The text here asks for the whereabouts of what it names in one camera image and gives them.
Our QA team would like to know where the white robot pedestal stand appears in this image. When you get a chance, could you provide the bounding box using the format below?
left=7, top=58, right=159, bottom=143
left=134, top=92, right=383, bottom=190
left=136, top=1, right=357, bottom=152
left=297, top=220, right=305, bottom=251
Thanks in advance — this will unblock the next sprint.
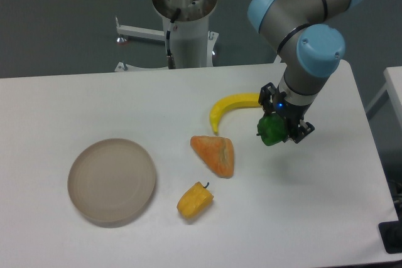
left=116, top=0, right=219, bottom=69

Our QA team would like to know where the black box at edge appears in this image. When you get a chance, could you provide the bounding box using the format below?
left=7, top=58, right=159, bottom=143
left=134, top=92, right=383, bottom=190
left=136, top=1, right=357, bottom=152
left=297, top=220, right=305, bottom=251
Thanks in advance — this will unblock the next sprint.
left=378, top=220, right=401, bottom=254

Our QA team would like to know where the orange toy fruit slice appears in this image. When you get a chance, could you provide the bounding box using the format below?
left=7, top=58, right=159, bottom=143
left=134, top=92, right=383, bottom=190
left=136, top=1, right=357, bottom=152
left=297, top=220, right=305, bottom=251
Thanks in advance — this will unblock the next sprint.
left=190, top=136, right=235, bottom=178

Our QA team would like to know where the green toy pepper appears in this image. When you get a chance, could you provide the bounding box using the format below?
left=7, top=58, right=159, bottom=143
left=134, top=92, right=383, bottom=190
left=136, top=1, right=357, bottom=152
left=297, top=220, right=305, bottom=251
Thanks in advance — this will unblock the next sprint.
left=257, top=113, right=288, bottom=146

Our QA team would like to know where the white side table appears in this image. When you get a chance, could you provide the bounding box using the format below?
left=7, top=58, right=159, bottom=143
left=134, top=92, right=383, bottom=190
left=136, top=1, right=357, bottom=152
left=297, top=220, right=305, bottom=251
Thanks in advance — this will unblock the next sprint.
left=364, top=66, right=402, bottom=124

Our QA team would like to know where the yellow toy banana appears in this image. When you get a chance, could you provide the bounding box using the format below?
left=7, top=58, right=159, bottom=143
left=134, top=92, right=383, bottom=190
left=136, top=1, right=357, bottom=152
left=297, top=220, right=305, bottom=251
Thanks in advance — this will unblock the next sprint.
left=209, top=92, right=261, bottom=135

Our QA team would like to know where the black cable on pedestal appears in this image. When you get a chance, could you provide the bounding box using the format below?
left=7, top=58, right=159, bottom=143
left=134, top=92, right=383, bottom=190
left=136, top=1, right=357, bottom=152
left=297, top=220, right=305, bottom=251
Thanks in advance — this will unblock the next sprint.
left=165, top=8, right=181, bottom=70

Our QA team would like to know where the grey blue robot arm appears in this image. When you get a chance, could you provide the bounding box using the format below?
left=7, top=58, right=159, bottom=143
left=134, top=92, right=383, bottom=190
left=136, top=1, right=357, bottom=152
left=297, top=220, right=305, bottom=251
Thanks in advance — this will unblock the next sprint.
left=152, top=0, right=362, bottom=146

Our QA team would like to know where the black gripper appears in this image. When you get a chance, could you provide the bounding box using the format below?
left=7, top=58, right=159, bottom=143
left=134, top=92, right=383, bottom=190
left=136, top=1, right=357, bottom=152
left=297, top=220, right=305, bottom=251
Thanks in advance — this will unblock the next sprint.
left=258, top=82, right=315, bottom=144

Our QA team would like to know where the yellow toy pepper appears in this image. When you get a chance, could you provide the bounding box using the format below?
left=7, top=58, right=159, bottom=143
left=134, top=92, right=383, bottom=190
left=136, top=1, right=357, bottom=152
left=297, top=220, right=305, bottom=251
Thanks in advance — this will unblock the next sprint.
left=177, top=182, right=214, bottom=220

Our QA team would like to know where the beige round plate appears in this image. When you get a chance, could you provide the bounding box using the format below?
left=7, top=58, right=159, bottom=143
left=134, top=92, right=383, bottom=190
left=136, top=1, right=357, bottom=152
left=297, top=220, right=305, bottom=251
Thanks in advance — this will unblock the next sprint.
left=67, top=138, right=156, bottom=228

